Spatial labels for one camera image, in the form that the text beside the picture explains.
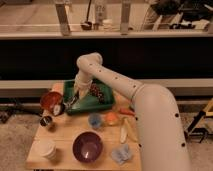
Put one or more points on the red orange bowl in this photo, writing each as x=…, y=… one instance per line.
x=50, y=99

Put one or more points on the black white brush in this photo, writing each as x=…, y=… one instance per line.
x=59, y=109

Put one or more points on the wooden table board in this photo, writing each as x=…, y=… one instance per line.
x=66, y=130

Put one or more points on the white yellow corn toy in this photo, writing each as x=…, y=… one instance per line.
x=126, y=130

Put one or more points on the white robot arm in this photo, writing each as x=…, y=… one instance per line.
x=159, y=126

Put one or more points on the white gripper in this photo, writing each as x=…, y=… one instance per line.
x=81, y=87

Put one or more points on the small blue cup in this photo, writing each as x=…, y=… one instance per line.
x=95, y=120

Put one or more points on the blue grey cloth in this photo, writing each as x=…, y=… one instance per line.
x=121, y=154

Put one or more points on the orange carrot toy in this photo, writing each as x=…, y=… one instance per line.
x=126, y=111

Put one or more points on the orange round toy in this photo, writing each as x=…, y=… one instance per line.
x=112, y=119

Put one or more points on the purple bowl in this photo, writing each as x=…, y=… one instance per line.
x=87, y=147

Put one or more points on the green plastic tray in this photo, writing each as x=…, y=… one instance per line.
x=89, y=103

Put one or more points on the dark grape bunch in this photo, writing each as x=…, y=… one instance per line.
x=96, y=92

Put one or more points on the white stacked cups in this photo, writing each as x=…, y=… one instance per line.
x=46, y=149

